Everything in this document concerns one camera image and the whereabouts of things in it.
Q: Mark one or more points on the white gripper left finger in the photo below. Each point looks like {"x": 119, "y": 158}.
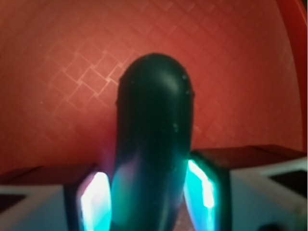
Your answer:
{"x": 55, "y": 198}

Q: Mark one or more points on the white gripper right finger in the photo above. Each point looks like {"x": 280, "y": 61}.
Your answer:
{"x": 248, "y": 188}

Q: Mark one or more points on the dark green plastic pickle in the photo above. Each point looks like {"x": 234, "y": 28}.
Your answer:
{"x": 153, "y": 143}

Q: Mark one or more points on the red plastic tray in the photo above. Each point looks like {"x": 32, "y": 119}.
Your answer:
{"x": 61, "y": 61}

